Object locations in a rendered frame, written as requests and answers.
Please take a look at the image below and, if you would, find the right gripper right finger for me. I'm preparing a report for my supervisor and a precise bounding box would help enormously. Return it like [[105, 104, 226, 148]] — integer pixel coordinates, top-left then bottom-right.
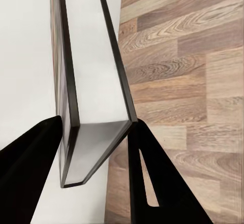
[[128, 118, 214, 224]]

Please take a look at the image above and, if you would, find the hardback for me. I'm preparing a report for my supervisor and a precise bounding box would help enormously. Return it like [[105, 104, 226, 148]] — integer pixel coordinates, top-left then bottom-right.
[[50, 0, 138, 188]]

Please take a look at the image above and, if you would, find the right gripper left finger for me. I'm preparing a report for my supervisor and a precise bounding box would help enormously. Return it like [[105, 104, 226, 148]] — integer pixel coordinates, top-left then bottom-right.
[[0, 116, 63, 224]]

